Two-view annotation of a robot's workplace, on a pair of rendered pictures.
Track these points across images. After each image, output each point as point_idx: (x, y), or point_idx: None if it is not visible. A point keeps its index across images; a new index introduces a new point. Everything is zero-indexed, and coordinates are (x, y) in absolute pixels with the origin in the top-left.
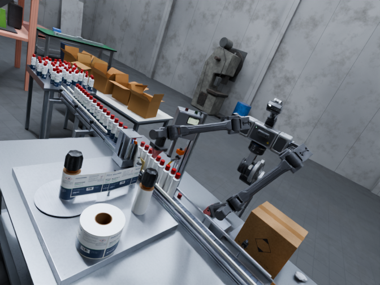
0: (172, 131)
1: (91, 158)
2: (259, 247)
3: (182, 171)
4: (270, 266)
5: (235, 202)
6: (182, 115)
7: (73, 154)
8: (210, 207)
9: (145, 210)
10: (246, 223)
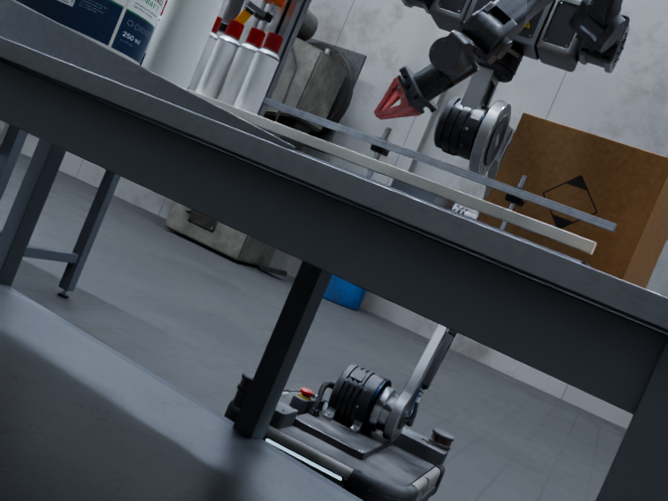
0: None
1: None
2: (560, 215)
3: (273, 79)
4: (598, 256)
5: (488, 21)
6: None
7: None
8: (407, 69)
9: (189, 78)
10: (510, 156)
